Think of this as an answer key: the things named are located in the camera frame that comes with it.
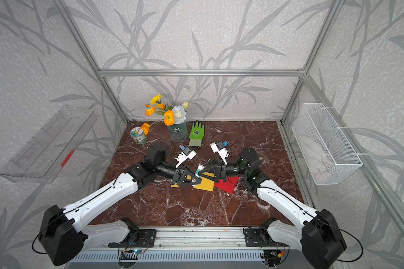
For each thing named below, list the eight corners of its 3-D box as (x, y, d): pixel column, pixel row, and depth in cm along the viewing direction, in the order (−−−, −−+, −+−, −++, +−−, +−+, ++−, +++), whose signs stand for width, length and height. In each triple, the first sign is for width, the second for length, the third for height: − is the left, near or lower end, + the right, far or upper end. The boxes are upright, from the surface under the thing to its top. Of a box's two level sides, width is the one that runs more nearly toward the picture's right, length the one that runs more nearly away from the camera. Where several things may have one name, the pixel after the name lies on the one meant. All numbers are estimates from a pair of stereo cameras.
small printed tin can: (133, 144, 110) (128, 136, 103) (136, 135, 115) (132, 126, 108) (145, 144, 110) (140, 136, 103) (148, 135, 115) (144, 126, 108)
